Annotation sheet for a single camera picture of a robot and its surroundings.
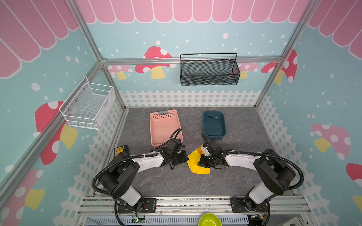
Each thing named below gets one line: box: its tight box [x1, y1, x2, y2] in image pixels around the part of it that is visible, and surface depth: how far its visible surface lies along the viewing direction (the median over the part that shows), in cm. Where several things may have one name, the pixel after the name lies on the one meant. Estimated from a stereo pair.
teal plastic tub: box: [203, 111, 226, 140], surface depth 109 cm
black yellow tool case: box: [114, 145, 130, 159], surface depth 94 cm
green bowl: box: [197, 212, 223, 226], surface depth 70 cm
